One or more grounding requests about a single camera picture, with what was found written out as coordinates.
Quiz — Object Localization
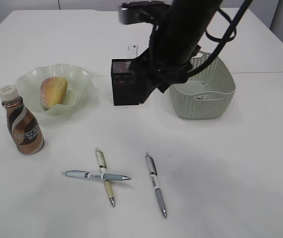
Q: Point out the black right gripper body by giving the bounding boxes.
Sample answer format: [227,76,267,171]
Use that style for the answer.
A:
[129,37,192,104]

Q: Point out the transparent plastic ruler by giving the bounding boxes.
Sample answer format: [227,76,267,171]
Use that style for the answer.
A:
[127,44,138,59]

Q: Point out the white grey mechanical pen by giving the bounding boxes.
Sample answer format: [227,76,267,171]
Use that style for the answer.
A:
[145,152,167,219]

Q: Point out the yellow bread roll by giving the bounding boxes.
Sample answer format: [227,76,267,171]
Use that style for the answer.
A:
[40,76,68,109]

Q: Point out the blue-grey ballpoint pen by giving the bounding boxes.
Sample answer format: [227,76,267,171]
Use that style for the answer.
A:
[61,171,132,181]

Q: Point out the brown Nescafe coffee bottle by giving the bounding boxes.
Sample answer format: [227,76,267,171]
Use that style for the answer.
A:
[0,85,44,155]

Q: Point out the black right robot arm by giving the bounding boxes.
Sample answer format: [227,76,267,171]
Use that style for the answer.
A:
[128,0,221,105]

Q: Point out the black mesh pen holder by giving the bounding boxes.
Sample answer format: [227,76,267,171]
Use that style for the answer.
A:
[111,59,151,106]

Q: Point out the grey-green woven plastic basket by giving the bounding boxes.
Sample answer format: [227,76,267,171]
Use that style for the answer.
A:
[169,57,236,119]

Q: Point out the cream yellow ballpoint pen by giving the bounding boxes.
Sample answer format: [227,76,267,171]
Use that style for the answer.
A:
[94,147,117,208]

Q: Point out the pale green wavy glass plate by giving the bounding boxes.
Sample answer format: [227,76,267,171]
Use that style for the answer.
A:
[15,63,98,127]

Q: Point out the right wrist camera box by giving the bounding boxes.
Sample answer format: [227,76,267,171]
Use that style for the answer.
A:
[118,0,170,25]

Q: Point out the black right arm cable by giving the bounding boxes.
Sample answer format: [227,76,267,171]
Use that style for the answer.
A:
[147,0,254,85]

